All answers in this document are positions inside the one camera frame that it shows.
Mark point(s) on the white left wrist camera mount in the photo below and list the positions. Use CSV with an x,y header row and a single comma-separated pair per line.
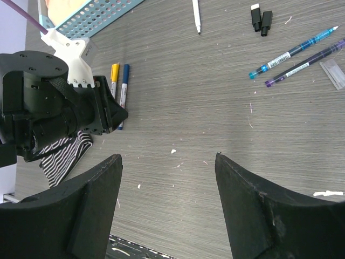
x,y
78,54

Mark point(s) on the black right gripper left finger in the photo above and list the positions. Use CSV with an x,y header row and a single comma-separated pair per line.
x,y
70,220

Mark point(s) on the cyan gel pen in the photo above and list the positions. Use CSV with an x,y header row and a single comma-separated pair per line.
x,y
292,52

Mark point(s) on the white pen blue end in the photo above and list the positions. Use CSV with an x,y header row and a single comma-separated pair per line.
x,y
125,80

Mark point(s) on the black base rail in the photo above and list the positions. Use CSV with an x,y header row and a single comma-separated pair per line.
x,y
120,248

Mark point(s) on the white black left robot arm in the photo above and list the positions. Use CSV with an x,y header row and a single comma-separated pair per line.
x,y
39,106

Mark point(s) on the white pen yellow end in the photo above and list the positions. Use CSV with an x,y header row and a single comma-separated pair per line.
x,y
114,79

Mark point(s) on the white pen black tip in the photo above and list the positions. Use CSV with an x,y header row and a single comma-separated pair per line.
x,y
197,18

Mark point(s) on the black pen cap white end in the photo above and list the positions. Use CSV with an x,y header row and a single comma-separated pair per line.
x,y
256,17

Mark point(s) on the black white striped cloth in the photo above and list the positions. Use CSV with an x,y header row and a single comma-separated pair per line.
x,y
59,158

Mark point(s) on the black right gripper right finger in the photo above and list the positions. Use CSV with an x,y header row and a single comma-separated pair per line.
x,y
266,220

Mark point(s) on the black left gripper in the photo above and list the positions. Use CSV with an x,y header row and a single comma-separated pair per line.
x,y
108,113

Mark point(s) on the peach folded cloth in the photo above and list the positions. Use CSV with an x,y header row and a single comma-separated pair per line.
x,y
60,10

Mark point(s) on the clear pen cap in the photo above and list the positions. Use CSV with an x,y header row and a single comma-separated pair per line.
x,y
334,73

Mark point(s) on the blue plastic basket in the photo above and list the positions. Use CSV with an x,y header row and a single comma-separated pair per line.
x,y
88,19

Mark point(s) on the purple gel pen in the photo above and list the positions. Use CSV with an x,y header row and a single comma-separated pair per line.
x,y
306,63

